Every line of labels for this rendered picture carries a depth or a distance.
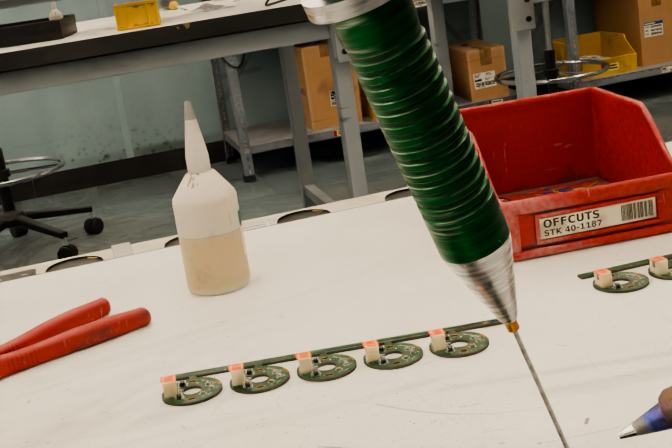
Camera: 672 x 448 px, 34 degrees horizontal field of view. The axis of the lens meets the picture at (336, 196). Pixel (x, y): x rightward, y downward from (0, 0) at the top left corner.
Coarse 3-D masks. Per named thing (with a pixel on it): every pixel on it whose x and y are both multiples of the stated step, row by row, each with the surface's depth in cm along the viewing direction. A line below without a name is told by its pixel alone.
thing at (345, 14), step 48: (336, 0) 14; (384, 0) 14; (384, 48) 14; (432, 48) 15; (384, 96) 15; (432, 96) 15; (432, 144) 15; (432, 192) 15; (480, 192) 15; (480, 240) 16
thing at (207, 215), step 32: (192, 128) 56; (192, 160) 56; (192, 192) 56; (224, 192) 56; (192, 224) 56; (224, 224) 56; (192, 256) 57; (224, 256) 57; (192, 288) 57; (224, 288) 57
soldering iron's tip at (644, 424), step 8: (656, 408) 18; (640, 416) 19; (648, 416) 18; (656, 416) 18; (632, 424) 19; (640, 424) 19; (648, 424) 18; (656, 424) 18; (664, 424) 18; (624, 432) 19; (632, 432) 19; (640, 432) 19; (648, 432) 19
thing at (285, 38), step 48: (48, 0) 240; (288, 0) 270; (0, 48) 252; (48, 48) 241; (96, 48) 244; (144, 48) 250; (192, 48) 253; (240, 48) 256; (288, 48) 319; (288, 96) 322; (336, 96) 266
